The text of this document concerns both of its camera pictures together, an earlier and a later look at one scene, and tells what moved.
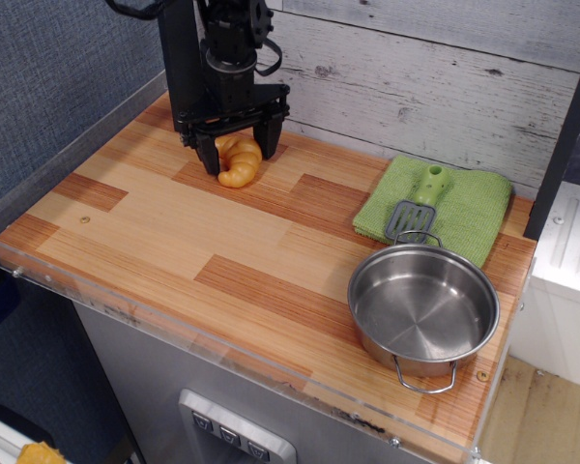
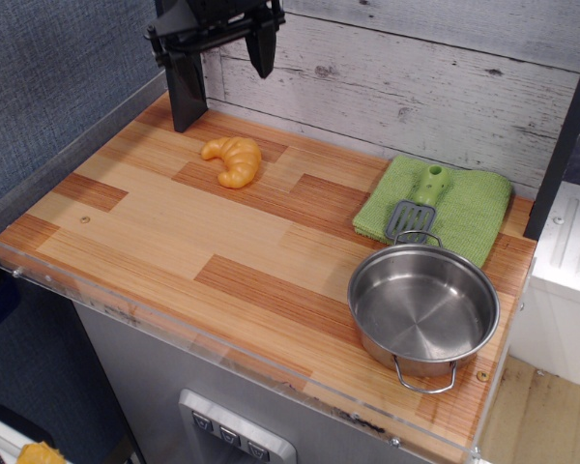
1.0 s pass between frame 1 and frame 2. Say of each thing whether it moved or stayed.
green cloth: stayed
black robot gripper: moved
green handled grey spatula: stayed
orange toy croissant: stayed
